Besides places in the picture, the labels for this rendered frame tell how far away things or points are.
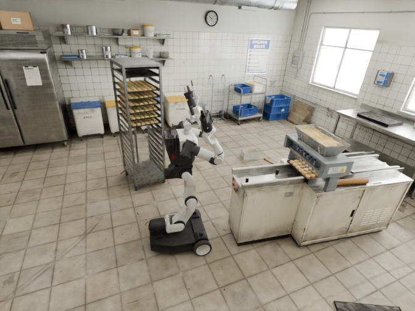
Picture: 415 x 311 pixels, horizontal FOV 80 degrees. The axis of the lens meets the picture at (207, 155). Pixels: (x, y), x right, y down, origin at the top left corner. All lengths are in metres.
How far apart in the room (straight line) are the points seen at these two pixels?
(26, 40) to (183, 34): 2.99
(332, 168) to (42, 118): 4.70
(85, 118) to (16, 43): 1.58
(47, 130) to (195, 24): 3.79
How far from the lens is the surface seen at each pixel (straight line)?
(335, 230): 3.35
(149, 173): 4.03
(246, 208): 2.69
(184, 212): 2.78
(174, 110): 5.75
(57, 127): 5.38
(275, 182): 2.64
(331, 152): 2.69
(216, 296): 2.71
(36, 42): 5.14
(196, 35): 6.32
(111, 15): 5.92
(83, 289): 2.93
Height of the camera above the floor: 2.30
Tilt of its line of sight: 28 degrees down
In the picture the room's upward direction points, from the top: 3 degrees clockwise
